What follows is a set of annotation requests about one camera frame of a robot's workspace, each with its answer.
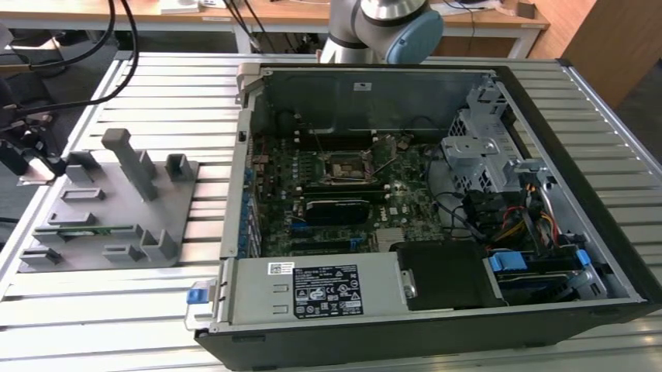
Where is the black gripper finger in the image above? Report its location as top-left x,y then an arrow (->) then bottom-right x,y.
23,112 -> 69,167
0,137 -> 30,177

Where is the thin metal locking lever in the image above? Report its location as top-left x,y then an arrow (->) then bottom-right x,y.
372,154 -> 401,178

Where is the CPU socket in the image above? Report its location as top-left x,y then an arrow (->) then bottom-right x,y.
320,151 -> 377,185

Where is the green RAM stick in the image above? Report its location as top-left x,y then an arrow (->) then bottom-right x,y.
57,226 -> 131,236

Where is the grey parts rack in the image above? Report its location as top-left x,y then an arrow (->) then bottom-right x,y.
17,127 -> 202,274

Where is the wooden desk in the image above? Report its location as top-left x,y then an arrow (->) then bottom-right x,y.
0,0 -> 550,59

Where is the blue case latch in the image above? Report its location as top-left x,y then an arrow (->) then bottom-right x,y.
186,282 -> 217,307

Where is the silver power supply unit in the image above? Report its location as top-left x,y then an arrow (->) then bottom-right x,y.
211,253 -> 416,326

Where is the black RAM slot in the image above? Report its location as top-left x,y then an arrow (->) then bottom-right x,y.
294,129 -> 380,141
294,138 -> 380,151

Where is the black RAM stick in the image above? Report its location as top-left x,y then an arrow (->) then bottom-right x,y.
302,184 -> 389,202

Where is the black graphics card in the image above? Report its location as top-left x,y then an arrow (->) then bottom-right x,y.
304,198 -> 373,226

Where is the black expansion slot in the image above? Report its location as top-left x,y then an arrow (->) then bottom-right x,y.
289,239 -> 358,251

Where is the silver chipset heatsink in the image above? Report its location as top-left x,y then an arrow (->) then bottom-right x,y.
376,227 -> 406,249

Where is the green motherboard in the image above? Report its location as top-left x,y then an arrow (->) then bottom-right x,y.
247,131 -> 457,259

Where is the black PC case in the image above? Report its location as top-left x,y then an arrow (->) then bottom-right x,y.
194,61 -> 662,371

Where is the silver drive cage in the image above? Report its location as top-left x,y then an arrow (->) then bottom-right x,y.
440,87 -> 524,195

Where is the black plastic shroud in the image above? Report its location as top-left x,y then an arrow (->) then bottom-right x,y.
396,240 -> 509,312

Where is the blue disk carrier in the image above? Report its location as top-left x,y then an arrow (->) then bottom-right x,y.
485,250 -> 529,274

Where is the black disk drive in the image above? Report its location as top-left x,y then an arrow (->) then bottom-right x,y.
496,270 -> 578,305

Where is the wooden cabinet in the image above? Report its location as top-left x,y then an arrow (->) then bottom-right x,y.
561,0 -> 662,109

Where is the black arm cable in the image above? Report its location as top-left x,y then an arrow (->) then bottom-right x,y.
0,0 -> 142,117

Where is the yellow wire bundle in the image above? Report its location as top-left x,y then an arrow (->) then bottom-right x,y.
490,208 -> 560,241

